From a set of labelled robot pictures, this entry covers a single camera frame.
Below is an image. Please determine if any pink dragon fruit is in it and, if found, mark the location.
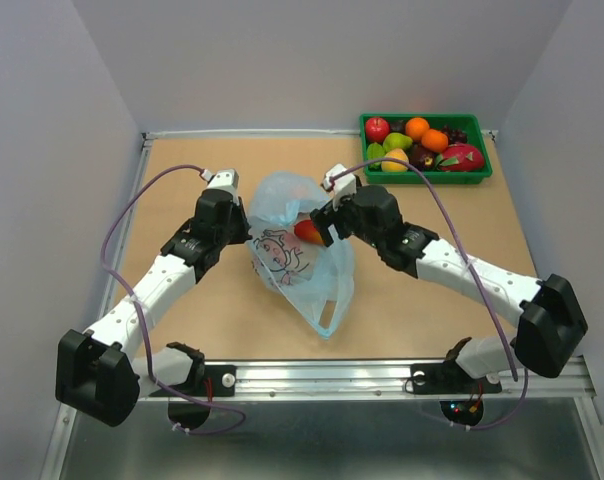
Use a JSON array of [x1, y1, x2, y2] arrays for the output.
[[435, 143, 486, 172]]

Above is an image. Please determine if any red yellow mango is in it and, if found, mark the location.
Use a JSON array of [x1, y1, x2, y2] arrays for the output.
[[293, 219, 325, 246]]

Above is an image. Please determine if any red orange persimmon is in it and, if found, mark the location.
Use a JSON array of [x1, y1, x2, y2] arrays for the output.
[[420, 129, 449, 153]]

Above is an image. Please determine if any purple grape bunch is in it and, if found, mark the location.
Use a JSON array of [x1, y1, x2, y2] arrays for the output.
[[441, 125, 468, 144]]

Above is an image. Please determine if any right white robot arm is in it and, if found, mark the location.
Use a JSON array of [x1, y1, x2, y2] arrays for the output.
[[311, 180, 588, 390]]

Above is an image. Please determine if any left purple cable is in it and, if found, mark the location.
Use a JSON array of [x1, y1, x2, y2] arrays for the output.
[[99, 164, 247, 435]]

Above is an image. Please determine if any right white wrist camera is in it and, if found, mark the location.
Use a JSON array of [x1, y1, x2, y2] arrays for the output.
[[321, 163, 358, 210]]

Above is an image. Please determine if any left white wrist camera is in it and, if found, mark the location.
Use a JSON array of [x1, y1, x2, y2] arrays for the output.
[[200, 169, 239, 199]]

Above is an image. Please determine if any purple cable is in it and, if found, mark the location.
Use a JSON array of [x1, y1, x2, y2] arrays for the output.
[[331, 157, 529, 432], [99, 164, 247, 435]]

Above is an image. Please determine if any yellow green pear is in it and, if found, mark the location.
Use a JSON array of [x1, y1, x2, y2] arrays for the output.
[[382, 132, 413, 151]]

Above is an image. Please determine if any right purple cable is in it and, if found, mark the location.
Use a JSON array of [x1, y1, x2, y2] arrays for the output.
[[331, 157, 529, 432]]

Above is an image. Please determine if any orange tangerine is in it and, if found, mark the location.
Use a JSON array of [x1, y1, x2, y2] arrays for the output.
[[405, 117, 430, 142]]

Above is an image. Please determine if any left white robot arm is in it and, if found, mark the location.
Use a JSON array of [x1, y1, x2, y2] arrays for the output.
[[55, 187, 249, 427]]

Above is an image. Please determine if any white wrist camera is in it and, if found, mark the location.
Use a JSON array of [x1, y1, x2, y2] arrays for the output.
[[200, 169, 239, 199], [321, 163, 358, 210]]

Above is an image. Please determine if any green plastic tray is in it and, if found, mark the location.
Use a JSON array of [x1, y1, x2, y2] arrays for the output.
[[359, 113, 493, 185]]

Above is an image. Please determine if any red apple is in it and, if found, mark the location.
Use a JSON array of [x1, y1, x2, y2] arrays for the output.
[[364, 116, 391, 144]]

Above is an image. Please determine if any light blue plastic bag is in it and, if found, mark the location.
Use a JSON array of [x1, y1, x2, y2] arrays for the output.
[[246, 171, 355, 339]]

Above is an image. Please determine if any aluminium mounting rail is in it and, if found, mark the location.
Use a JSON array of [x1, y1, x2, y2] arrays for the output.
[[61, 357, 596, 401]]

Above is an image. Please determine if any orange peach fruit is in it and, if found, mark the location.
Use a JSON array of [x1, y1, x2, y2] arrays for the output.
[[381, 148, 409, 173]]

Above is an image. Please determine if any green starfruit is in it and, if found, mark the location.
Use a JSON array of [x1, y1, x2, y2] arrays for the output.
[[366, 142, 386, 171]]

